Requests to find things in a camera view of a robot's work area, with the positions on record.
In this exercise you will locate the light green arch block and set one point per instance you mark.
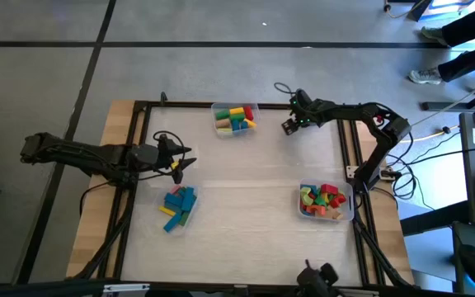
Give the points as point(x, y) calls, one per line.
point(307, 200)

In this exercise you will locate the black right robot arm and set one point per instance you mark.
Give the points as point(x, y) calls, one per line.
point(386, 123)

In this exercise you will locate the black aluminium table frame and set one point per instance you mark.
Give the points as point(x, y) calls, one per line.
point(198, 105)

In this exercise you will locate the green long block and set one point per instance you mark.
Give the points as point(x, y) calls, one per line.
point(184, 218)

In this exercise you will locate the black clamp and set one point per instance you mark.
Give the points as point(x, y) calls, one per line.
point(163, 98)

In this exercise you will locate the natural wood half-round block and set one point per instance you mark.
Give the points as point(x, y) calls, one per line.
point(222, 123)

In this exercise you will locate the black crossbar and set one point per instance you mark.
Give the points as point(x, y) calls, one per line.
point(35, 290)

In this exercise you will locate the black device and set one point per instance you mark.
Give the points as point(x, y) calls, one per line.
point(316, 280)

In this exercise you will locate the blue cylinder block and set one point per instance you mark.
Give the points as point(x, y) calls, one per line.
point(244, 124)

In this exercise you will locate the yellow long block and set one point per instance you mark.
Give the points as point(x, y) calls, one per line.
point(166, 210)

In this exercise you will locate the black stand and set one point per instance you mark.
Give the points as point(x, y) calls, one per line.
point(421, 10)

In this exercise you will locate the green rectangular block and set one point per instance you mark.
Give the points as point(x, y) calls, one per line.
point(320, 201)

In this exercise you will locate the blue long block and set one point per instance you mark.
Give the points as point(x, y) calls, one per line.
point(172, 222)
point(188, 199)

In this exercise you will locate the red cylinder block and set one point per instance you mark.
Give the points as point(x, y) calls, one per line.
point(248, 113)

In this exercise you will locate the silver bracket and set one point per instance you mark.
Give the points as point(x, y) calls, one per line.
point(126, 287)
point(361, 292)

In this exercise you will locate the yellow half-round block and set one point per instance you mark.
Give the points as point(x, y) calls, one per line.
point(250, 123)

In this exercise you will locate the red rectangular block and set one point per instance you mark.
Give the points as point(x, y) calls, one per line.
point(329, 189)

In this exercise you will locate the person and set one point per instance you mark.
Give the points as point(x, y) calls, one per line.
point(468, 59)

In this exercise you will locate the black floor beam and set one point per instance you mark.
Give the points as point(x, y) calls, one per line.
point(427, 220)

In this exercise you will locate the blue rectangular block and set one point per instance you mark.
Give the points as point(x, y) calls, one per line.
point(173, 199)

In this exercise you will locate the black table-level camera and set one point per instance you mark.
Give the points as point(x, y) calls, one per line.
point(241, 289)

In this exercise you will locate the black desk leg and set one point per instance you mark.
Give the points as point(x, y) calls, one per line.
point(439, 106)

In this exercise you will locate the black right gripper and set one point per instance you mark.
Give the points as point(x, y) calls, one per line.
point(305, 109)

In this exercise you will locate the red arch block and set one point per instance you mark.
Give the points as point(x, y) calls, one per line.
point(338, 200)

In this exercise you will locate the teal cylinder block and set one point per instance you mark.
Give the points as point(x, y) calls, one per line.
point(235, 125)

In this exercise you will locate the blue arch block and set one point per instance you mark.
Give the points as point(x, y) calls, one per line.
point(314, 189)

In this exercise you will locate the pink rectangular block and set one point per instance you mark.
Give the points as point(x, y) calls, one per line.
point(175, 189)

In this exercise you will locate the light green cylinder block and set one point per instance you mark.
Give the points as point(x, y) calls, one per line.
point(224, 130)

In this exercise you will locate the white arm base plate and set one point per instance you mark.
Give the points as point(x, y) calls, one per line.
point(351, 172)

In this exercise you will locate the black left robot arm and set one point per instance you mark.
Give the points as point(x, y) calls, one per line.
point(76, 154)

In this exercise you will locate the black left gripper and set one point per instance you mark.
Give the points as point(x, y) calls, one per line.
point(165, 156)

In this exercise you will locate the clear plastic bin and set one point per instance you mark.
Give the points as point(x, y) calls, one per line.
point(237, 135)
point(192, 224)
point(346, 214)

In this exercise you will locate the orange arch block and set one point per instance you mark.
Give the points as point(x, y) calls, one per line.
point(316, 209)

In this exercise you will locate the blue box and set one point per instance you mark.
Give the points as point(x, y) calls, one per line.
point(448, 10)

